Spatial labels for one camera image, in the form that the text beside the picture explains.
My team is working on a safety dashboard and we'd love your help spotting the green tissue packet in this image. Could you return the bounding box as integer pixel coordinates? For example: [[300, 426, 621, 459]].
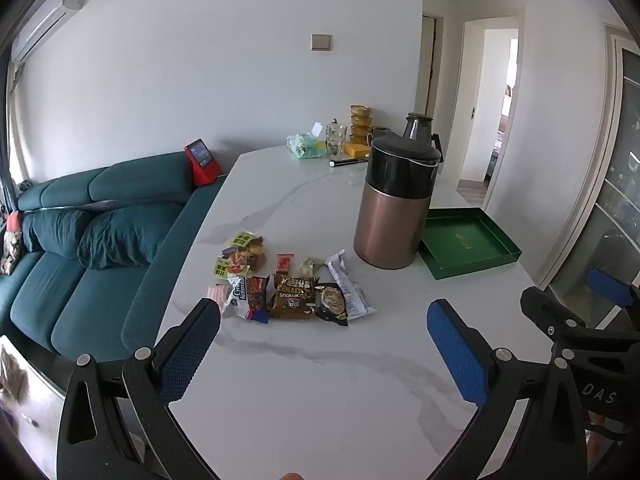
[[287, 122, 328, 161]]

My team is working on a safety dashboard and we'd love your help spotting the long white snack packet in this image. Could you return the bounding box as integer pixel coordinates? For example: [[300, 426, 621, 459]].
[[324, 250, 377, 322]]

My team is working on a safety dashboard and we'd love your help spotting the large teal pillow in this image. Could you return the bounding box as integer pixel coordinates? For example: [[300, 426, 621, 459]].
[[76, 205, 186, 270]]

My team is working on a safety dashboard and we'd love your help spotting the dark glass door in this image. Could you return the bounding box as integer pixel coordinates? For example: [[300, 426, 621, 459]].
[[545, 22, 640, 331]]

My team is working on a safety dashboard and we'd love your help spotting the white blue cookie packet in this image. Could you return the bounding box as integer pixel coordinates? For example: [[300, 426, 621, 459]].
[[222, 274, 271, 324]]

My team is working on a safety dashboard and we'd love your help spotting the faceted glass cup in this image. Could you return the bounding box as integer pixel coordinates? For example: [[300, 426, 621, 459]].
[[326, 124, 348, 157]]

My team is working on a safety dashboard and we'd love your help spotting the red smart display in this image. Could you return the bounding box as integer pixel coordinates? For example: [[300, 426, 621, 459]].
[[184, 138, 219, 187]]

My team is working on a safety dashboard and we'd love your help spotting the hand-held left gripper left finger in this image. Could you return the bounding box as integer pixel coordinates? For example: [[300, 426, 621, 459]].
[[56, 298, 236, 480]]

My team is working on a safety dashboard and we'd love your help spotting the copper thermal kettle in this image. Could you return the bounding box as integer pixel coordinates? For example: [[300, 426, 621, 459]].
[[353, 134, 443, 269]]

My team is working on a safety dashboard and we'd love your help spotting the patterned cushion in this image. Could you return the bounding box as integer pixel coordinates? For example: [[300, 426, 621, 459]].
[[0, 232, 23, 276]]

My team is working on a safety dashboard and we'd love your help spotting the brown cookie packet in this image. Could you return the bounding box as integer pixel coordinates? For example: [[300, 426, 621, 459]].
[[267, 274, 321, 322]]

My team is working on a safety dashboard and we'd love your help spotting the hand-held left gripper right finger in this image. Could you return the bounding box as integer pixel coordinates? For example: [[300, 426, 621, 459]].
[[426, 299, 591, 480]]

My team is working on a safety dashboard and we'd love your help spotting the dark glass pitcher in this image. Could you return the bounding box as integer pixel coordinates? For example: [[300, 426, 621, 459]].
[[402, 112, 444, 173]]

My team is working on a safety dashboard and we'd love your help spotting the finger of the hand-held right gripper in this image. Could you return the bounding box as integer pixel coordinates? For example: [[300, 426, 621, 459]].
[[588, 268, 640, 307], [520, 287, 586, 333]]

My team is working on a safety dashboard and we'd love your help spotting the clear dried fruit packet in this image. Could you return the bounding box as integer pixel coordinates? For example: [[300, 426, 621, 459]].
[[230, 231, 268, 271]]

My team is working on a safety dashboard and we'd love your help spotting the white air conditioner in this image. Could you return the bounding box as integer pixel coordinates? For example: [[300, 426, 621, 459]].
[[11, 0, 83, 63]]

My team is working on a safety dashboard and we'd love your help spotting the teal sofa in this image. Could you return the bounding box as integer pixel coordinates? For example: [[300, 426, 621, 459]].
[[0, 151, 228, 363]]

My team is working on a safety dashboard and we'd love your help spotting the white door frame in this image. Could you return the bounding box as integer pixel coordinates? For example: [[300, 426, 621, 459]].
[[457, 7, 526, 203]]

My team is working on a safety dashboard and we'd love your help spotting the pink snack packet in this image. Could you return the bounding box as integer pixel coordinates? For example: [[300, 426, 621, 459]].
[[207, 284, 231, 311]]

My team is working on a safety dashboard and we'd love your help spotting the dark gold snack packet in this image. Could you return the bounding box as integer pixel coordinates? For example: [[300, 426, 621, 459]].
[[314, 282, 350, 327]]

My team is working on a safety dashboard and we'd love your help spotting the fruit print snack packet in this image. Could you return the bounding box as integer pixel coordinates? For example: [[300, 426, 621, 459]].
[[214, 252, 251, 278]]

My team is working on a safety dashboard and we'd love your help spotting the green tray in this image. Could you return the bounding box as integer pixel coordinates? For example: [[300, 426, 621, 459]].
[[418, 206, 522, 281]]

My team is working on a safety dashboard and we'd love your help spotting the small teal pillow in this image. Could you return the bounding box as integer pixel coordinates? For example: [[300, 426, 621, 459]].
[[20, 208, 93, 253]]

